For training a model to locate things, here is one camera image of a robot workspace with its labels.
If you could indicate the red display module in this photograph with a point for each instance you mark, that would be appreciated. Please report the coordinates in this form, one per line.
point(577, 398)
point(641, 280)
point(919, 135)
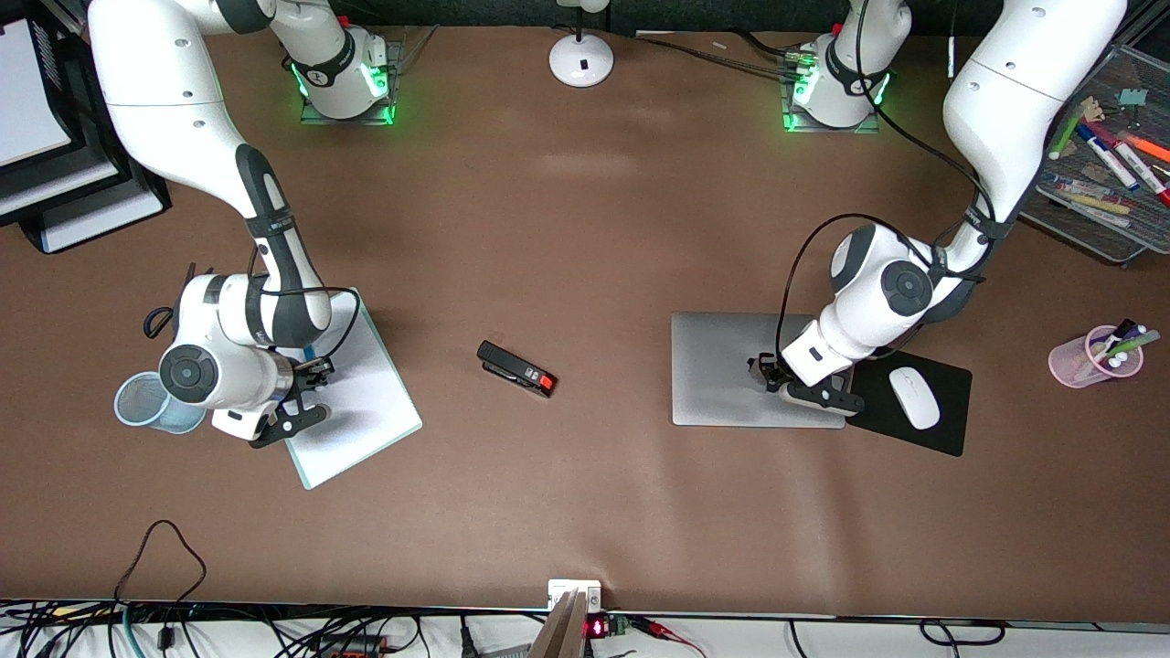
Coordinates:
point(596, 628)

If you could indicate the black marker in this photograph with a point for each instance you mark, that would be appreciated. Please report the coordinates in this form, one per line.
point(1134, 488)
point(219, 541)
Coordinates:
point(1120, 334)

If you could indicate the blue and white marker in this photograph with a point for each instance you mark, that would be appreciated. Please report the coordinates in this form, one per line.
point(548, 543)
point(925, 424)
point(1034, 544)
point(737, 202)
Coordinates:
point(1108, 157)

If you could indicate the black mouse pad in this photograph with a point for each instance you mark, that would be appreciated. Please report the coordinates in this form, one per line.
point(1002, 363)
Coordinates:
point(955, 402)

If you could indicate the light green marker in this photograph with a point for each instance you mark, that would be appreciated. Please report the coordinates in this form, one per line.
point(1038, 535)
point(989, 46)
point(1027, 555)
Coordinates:
point(1138, 343)

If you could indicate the black stapler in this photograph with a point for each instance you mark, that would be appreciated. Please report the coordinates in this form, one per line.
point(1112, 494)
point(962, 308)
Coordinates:
point(516, 370)

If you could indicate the silver laptop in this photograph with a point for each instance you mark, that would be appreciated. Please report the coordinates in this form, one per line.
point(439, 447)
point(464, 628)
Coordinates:
point(722, 375)

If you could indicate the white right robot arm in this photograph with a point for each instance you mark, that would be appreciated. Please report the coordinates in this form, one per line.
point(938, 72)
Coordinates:
point(174, 100)

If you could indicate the blue mesh pen cup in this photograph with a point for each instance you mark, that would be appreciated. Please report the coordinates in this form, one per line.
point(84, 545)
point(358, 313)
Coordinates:
point(137, 411)

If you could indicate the orange marker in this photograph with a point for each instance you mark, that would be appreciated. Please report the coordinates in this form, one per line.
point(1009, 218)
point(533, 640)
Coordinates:
point(1147, 146)

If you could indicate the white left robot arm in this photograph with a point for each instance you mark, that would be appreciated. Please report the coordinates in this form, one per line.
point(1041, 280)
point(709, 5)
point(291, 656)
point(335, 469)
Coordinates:
point(1005, 110)

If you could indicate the black document tray stack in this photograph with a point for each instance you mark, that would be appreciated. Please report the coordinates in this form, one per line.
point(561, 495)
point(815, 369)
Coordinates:
point(55, 174)

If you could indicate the black orange power strip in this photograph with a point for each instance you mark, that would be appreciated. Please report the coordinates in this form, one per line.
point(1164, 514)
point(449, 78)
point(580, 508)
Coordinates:
point(352, 647)

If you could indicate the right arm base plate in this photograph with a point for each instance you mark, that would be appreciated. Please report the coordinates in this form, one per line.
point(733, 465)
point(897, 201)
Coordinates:
point(315, 119)

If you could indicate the teal clipboard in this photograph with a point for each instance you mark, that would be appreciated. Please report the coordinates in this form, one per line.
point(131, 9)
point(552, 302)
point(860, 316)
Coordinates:
point(411, 425)

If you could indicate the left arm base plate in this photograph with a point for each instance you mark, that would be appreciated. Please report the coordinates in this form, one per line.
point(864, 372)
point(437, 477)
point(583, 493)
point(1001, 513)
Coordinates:
point(864, 123)

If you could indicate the red and white marker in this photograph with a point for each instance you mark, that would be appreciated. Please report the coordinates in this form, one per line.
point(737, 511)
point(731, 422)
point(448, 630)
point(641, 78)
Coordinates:
point(1143, 174)

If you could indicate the black scissors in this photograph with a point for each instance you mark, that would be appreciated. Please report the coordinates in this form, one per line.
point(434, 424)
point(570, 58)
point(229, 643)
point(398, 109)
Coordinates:
point(157, 322)

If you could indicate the aluminium profile post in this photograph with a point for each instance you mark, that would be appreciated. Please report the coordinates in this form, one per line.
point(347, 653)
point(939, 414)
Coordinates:
point(562, 631)

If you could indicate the pink mesh pen cup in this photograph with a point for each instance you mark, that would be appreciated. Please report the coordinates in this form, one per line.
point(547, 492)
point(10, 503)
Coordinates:
point(1074, 366)

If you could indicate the white paper sheet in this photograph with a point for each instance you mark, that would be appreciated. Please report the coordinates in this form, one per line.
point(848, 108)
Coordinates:
point(366, 411)

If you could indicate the white computer mouse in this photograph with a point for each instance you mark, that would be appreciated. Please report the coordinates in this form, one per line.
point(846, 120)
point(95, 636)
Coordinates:
point(914, 397)

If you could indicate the white round lamp base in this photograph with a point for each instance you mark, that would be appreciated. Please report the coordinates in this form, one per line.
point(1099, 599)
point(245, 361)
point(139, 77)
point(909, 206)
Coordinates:
point(581, 59)

